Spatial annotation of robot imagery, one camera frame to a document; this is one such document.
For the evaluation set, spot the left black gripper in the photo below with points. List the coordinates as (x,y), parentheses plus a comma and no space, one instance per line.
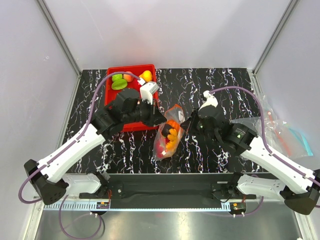
(155,117)

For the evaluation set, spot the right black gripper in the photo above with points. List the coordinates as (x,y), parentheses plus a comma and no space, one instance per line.
(185,124)

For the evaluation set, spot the orange pumpkin toy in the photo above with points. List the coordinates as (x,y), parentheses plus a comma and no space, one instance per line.
(174,124)

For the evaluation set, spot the clear bag orange zipper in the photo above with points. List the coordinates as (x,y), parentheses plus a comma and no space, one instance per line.
(175,113)

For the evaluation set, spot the dark mangosteen toy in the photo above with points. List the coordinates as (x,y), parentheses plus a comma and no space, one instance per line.
(166,130)

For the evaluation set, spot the orange ginger root toy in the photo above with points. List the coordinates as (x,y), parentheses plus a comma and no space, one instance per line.
(174,139)

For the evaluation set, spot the pink dragon fruit toy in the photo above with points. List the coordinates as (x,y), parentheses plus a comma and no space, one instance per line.
(160,147)

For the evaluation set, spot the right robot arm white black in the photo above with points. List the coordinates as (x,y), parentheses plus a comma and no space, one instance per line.
(294,184)

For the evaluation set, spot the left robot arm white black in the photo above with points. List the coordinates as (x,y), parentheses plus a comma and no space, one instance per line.
(49,175)

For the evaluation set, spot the spare zip bags pile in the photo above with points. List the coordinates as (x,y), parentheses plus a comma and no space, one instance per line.
(278,133)

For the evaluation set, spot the green starfruit toy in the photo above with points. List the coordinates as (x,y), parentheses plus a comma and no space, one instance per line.
(119,84)

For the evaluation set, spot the peach toy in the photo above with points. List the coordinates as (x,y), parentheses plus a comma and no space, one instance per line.
(128,77)

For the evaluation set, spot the green bumpy fruit toy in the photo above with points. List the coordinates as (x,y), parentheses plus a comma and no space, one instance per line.
(116,77)

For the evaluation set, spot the yellow pear toy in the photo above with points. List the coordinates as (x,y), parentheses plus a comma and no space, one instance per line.
(147,76)

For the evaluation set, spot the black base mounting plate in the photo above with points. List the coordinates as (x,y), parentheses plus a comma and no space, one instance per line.
(173,188)

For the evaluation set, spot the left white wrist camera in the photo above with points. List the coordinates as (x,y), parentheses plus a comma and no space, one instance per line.
(147,91)

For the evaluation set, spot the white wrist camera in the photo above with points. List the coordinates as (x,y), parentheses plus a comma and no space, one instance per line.
(147,91)
(209,100)

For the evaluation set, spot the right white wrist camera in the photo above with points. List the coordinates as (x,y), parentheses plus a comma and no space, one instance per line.
(209,100)

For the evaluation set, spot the white slotted cable duct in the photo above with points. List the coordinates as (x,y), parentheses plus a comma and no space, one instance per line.
(119,206)

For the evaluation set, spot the left aluminium frame post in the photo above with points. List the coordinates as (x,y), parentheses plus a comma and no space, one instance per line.
(43,7)

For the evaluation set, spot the aluminium frame post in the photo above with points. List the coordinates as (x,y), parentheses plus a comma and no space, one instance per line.
(275,34)
(43,7)

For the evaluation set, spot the right aluminium frame post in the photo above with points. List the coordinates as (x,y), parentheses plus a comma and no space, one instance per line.
(275,34)

